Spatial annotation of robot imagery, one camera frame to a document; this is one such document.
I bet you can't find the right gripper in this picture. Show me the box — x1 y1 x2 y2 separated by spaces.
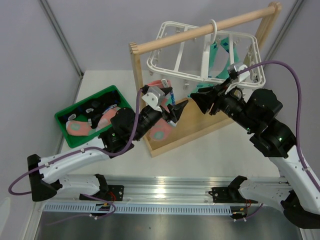
189 77 257 133

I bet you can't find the white plastic clip hanger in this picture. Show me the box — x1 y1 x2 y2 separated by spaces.
146 30 261 85

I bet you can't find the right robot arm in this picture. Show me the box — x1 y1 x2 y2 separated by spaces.
190 82 320 229

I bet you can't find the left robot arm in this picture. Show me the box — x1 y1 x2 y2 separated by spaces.
27 100 188 202

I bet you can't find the wooden hanging rack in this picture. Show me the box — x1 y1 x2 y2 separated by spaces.
128 1 283 158

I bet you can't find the right green blue sock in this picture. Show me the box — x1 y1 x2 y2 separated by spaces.
190 47 245 97

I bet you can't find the green blue sock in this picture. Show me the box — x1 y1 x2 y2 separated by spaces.
190 47 245 97
208 37 231 79

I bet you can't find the left green blue sock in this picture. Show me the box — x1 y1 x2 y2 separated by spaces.
208 37 231 79

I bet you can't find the black sock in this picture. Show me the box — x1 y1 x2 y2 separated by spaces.
76 90 121 119

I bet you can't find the green plastic bin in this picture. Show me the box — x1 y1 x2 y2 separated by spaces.
54 85 131 148

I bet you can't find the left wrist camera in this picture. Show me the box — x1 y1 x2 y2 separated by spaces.
141 85 171 112

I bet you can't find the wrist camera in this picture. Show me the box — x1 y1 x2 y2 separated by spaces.
141 85 171 112
227 61 250 85

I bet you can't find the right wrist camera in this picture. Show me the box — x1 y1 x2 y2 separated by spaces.
227 61 250 85

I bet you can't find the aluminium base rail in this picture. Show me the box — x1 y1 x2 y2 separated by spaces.
47 174 298 206

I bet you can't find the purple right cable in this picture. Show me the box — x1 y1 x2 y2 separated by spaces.
237 60 320 192

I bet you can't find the purple cable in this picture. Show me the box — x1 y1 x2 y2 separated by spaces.
237 60 320 192
8 89 145 195

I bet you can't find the aluminium frame post right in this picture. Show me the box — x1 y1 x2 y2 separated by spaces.
263 0 308 61

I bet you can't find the aluminium frame post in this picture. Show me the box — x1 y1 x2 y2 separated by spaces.
38 0 84 79
263 0 308 61

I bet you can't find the white slotted cable duct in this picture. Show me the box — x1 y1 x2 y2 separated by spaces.
43 202 232 216

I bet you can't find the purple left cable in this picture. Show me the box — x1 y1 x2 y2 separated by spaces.
8 89 145 195

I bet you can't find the aluminium frame post left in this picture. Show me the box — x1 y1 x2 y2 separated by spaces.
38 0 84 79

